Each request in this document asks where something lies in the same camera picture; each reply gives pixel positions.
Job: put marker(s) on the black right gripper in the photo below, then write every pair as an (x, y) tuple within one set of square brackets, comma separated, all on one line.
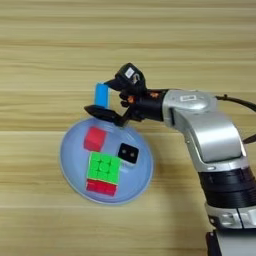
[(148, 106)]

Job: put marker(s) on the blue rectangular block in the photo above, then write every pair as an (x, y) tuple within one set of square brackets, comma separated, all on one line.
[(101, 95)]

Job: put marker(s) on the small black white cube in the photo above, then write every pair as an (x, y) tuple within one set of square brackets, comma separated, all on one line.
[(128, 153)]

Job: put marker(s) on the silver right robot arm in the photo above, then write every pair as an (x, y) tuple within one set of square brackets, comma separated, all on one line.
[(213, 133)]

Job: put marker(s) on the red cube block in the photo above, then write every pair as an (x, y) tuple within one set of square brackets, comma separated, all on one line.
[(95, 139)]

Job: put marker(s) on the Rubik's cube green red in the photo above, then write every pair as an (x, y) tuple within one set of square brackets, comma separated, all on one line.
[(104, 168)]

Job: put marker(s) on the light blue round plate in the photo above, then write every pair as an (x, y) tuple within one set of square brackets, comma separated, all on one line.
[(73, 166)]

